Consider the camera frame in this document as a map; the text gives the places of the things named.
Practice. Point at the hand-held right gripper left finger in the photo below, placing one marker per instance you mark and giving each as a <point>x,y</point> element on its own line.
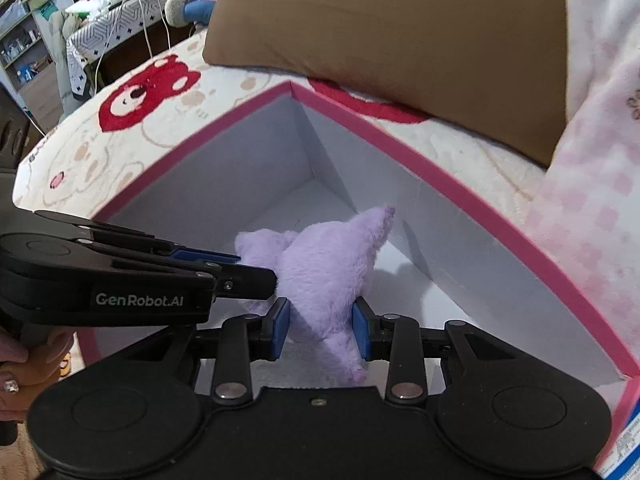
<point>281,325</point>

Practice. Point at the purple plush toy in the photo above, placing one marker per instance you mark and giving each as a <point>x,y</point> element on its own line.
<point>325,270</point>

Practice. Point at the pink checked quilt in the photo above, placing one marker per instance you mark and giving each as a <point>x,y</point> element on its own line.
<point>600,185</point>

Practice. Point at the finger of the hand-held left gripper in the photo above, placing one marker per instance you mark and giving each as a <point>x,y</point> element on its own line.
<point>245,282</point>
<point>200,256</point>

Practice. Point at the table with patterned cloth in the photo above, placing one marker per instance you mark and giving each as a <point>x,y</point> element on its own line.
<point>110,25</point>

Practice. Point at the blue snack packet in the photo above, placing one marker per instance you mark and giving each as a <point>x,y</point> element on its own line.
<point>625,450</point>

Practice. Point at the brown pillow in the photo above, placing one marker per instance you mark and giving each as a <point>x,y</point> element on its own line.
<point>400,35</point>

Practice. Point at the person's left hand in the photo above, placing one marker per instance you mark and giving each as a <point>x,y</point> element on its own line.
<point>35,375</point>

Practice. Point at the pink cardboard box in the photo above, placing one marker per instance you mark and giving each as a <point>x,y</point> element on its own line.
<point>450,240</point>

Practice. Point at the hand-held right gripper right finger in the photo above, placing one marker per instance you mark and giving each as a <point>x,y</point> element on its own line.
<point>361,330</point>

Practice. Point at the shelf unit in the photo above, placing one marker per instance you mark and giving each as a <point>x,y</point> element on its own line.
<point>20,45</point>

